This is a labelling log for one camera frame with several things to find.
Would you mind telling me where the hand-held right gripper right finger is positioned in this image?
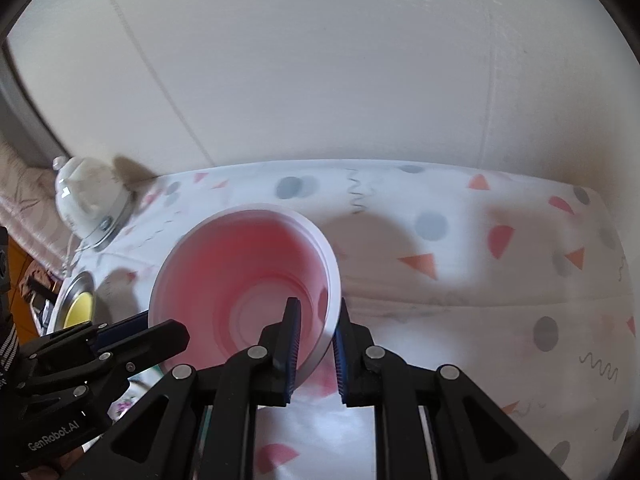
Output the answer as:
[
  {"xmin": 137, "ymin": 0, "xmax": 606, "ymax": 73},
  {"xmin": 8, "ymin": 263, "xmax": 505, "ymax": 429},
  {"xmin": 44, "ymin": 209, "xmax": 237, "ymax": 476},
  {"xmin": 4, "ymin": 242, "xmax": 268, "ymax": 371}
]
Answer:
[{"xmin": 332, "ymin": 297, "xmax": 568, "ymax": 480}]

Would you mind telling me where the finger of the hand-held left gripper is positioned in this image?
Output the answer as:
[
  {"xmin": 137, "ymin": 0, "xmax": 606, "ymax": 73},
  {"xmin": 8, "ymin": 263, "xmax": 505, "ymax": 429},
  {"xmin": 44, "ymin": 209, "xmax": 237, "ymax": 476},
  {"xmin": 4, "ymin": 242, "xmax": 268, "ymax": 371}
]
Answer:
[
  {"xmin": 97, "ymin": 320, "xmax": 191, "ymax": 375},
  {"xmin": 92, "ymin": 310, "xmax": 151, "ymax": 346}
]

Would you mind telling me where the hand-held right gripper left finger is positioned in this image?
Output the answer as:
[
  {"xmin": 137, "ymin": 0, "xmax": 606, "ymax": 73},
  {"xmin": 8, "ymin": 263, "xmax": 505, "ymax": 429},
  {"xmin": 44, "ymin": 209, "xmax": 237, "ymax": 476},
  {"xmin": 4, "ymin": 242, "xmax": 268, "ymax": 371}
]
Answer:
[{"xmin": 75, "ymin": 297, "xmax": 303, "ymax": 480}]

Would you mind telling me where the yellow plastic bowl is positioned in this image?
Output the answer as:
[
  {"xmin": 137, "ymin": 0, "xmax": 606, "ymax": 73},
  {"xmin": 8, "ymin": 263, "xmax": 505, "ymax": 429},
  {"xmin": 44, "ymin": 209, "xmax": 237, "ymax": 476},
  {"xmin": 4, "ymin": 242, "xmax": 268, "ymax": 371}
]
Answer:
[{"xmin": 65, "ymin": 292, "xmax": 96, "ymax": 328}]

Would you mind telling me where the white rose print plate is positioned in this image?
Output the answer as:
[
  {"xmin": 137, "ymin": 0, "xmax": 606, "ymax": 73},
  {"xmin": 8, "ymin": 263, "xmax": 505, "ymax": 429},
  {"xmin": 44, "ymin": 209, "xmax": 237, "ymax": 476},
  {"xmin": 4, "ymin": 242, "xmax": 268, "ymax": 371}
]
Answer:
[{"xmin": 107, "ymin": 379, "xmax": 151, "ymax": 422}]

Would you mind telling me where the stainless steel bowl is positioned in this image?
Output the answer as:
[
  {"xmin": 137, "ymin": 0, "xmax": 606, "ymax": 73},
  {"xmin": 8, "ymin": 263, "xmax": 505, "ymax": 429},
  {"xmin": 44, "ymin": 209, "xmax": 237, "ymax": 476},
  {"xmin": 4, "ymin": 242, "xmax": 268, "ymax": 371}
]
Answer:
[{"xmin": 50, "ymin": 270, "xmax": 98, "ymax": 335}]

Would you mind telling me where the red plastic cup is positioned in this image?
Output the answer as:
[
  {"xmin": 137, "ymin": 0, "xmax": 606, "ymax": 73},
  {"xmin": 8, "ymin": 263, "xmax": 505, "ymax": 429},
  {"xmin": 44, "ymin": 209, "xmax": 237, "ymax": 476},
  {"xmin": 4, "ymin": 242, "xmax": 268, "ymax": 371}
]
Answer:
[{"xmin": 148, "ymin": 203, "xmax": 342, "ymax": 386}]

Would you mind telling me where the wooden side table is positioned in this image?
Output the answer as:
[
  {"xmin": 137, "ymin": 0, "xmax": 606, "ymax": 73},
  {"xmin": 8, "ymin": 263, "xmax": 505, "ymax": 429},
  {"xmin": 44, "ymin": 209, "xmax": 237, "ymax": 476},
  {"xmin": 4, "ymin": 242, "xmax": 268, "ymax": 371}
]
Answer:
[{"xmin": 7, "ymin": 247, "xmax": 61, "ymax": 336}]

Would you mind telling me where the white patterned tablecloth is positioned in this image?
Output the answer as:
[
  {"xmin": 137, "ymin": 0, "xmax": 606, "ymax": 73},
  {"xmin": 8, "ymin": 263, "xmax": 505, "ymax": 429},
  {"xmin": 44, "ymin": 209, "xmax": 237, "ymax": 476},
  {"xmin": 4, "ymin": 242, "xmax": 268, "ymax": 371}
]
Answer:
[{"xmin": 65, "ymin": 159, "xmax": 631, "ymax": 480}]

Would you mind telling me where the white floral ceramic kettle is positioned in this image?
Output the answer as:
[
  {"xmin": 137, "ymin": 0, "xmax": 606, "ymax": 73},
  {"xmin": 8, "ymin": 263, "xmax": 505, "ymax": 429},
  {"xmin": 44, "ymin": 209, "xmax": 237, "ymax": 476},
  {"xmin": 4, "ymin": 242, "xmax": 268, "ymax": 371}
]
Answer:
[{"xmin": 52, "ymin": 156, "xmax": 136, "ymax": 253}]

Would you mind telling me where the pink striped starfish curtain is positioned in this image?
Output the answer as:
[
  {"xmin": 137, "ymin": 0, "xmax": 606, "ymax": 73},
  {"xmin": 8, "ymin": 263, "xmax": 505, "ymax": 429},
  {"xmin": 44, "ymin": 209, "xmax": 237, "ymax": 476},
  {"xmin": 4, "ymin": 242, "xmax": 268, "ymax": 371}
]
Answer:
[{"xmin": 0, "ymin": 139, "xmax": 68, "ymax": 271}]

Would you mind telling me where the white power cord with plug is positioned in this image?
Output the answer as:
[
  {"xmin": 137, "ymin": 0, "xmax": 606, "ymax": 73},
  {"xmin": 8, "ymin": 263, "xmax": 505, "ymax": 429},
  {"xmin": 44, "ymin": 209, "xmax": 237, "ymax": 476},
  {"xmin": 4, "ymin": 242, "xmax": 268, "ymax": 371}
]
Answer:
[{"xmin": 61, "ymin": 232, "xmax": 85, "ymax": 283}]

